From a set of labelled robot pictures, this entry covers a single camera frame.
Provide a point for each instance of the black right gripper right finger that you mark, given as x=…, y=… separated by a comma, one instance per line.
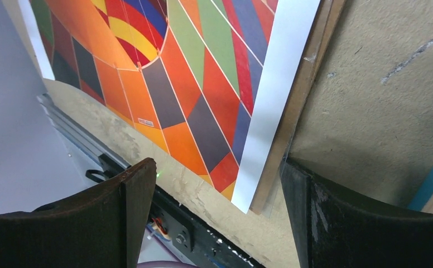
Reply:
x=334, y=226

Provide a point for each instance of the brown cardboard backing board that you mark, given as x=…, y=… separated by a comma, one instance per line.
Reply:
x=310, y=60

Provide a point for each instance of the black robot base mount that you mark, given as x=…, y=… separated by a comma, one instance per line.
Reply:
x=176, y=226

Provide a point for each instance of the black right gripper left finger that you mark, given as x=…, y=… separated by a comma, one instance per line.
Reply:
x=102, y=226

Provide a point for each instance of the aluminium front rail frame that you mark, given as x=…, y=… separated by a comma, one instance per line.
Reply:
x=100, y=154

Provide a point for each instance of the hot air balloon photo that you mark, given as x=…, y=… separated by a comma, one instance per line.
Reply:
x=206, y=81

